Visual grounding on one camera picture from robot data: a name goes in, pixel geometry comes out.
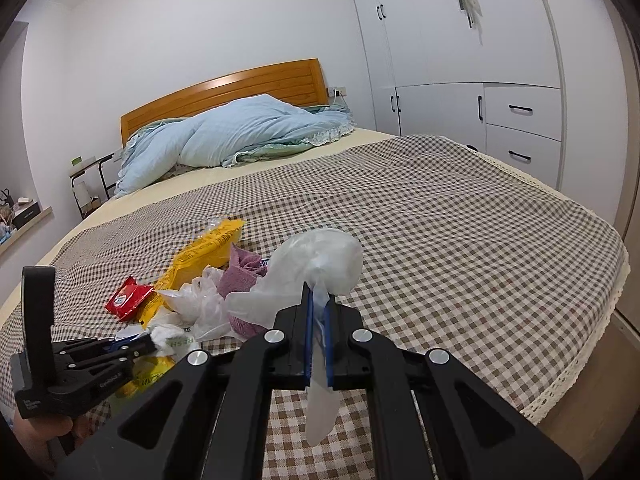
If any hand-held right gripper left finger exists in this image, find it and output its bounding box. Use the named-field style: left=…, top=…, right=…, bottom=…
left=56, top=282, right=317, bottom=480

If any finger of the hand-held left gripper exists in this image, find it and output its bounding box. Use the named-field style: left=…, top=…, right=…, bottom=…
left=52, top=334, right=157, bottom=357
left=69, top=354, right=147, bottom=382

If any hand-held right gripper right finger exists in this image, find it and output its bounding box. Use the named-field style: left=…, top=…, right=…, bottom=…
left=320, top=292, right=583, bottom=480

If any small red packet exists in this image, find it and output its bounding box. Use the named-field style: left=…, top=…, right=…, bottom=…
left=105, top=276, right=155, bottom=322

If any translucent plastic bag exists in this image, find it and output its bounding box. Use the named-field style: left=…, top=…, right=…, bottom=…
left=225, top=227, right=363, bottom=446

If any purple towel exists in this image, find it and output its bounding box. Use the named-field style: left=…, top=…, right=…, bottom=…
left=216, top=242, right=271, bottom=338

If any yellow snack bag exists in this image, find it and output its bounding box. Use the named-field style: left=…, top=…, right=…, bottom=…
left=136, top=217, right=246, bottom=331

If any person's left hand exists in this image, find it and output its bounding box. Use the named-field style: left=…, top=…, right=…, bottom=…
left=12, top=402, right=76, bottom=466

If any green yellow paper package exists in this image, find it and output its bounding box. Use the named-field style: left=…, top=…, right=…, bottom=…
left=117, top=337, right=203, bottom=401

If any beige windowsill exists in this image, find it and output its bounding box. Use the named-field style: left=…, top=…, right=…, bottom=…
left=0, top=205, right=53, bottom=261

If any black box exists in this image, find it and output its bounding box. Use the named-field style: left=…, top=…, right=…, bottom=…
left=11, top=201, right=41, bottom=231

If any brown checkered blanket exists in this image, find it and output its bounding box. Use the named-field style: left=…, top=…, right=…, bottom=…
left=0, top=134, right=630, bottom=480

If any cream bed sheet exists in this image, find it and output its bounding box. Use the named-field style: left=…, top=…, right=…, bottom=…
left=35, top=127, right=401, bottom=271

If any bedside table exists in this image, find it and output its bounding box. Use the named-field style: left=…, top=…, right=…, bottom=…
left=69, top=152, right=123, bottom=221

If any light blue duvet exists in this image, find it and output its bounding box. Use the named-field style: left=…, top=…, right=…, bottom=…
left=114, top=94, right=357, bottom=197

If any white wardrobe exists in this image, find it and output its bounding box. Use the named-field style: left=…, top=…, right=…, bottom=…
left=345, top=0, right=568, bottom=193

